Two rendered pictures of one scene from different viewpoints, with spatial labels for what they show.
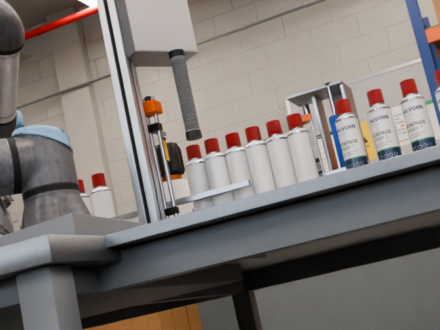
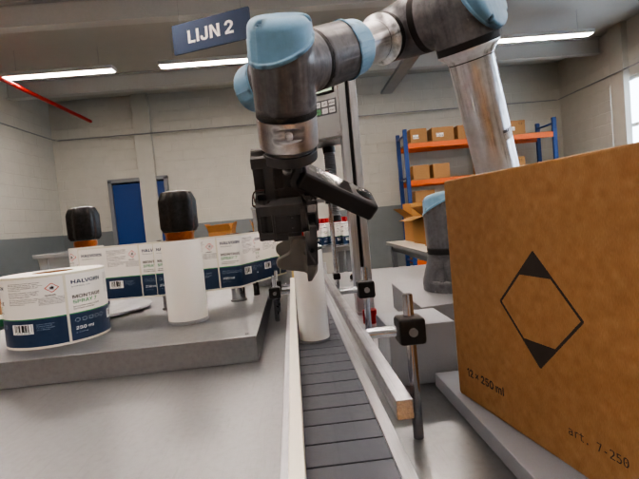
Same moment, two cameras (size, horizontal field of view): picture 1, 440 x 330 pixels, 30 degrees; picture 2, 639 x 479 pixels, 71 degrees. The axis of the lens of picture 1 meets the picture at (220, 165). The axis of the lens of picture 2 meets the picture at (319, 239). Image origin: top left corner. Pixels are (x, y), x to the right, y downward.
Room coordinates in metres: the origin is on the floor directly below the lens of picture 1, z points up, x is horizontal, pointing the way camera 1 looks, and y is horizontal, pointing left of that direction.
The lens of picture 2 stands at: (2.36, 1.21, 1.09)
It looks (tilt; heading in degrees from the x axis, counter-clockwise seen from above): 3 degrees down; 247
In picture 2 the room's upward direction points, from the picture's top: 5 degrees counter-clockwise
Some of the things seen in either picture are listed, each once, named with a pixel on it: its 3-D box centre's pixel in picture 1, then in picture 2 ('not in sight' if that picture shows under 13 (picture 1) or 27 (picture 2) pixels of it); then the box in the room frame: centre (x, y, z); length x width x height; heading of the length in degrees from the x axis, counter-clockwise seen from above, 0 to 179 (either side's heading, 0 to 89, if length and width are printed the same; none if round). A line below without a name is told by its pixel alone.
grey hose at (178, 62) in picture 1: (184, 94); (332, 184); (1.81, 0.04, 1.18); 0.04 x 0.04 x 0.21
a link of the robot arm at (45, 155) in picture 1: (41, 160); (451, 217); (1.66, 0.36, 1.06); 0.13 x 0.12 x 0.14; 112
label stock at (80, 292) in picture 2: not in sight; (57, 304); (2.51, 0.07, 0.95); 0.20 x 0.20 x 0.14
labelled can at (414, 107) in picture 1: (418, 125); not in sight; (1.74, -0.44, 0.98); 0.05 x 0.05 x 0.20
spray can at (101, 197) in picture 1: (105, 214); not in sight; (2.01, 0.30, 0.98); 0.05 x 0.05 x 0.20
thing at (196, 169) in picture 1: (201, 187); not in sight; (1.92, 0.06, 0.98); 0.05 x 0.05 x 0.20
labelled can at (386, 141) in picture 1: (385, 135); not in sight; (1.77, -0.37, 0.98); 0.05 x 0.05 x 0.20
